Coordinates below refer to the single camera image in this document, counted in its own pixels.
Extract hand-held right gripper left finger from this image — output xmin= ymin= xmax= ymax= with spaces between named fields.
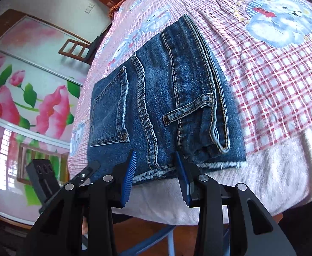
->
xmin=25 ymin=149 xmax=138 ymax=256

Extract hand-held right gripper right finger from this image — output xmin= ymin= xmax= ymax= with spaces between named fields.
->
xmin=175 ymin=151 xmax=297 ymax=256

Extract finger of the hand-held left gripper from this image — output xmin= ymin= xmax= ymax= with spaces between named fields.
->
xmin=70 ymin=161 xmax=101 ymax=186

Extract blue denim pants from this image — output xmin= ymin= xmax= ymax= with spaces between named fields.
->
xmin=88 ymin=13 xmax=247 ymax=183

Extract flower print wardrobe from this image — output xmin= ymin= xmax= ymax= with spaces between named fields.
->
xmin=0 ymin=8 xmax=111 ymax=230

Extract pale pink mattress pad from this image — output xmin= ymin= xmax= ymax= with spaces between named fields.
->
xmin=111 ymin=117 xmax=312 ymax=226

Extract wooden chair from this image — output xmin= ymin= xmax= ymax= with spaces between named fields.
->
xmin=59 ymin=39 xmax=92 ymax=64

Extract dark cloth on chair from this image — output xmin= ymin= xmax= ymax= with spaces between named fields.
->
xmin=88 ymin=33 xmax=107 ymax=59

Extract pink checked bedsheet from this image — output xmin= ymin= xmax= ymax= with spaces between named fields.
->
xmin=67 ymin=0 xmax=312 ymax=171

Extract brown fringed cloth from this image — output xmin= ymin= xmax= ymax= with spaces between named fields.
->
xmin=108 ymin=0 xmax=151 ymax=18

